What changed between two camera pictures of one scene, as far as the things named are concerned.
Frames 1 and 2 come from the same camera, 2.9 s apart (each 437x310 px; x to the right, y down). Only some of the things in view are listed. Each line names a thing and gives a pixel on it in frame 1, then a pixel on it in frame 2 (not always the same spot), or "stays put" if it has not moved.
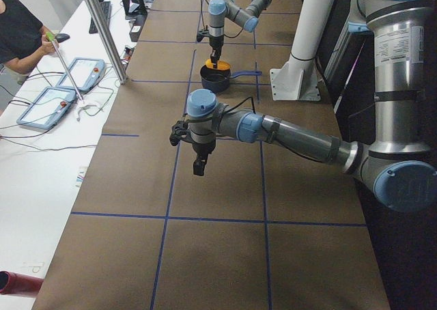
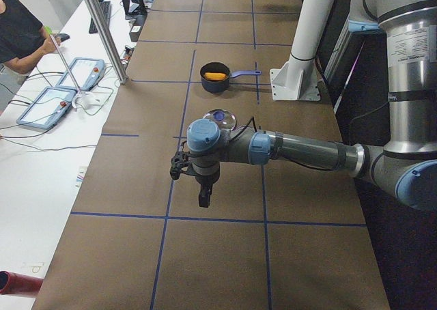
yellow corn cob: x=221 y=64 -> x=215 y=76
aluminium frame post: x=106 y=34 stays put
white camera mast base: x=297 y=80 stays put
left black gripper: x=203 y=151 -> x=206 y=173
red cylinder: x=12 y=283 stays put
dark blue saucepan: x=216 y=80 stays put
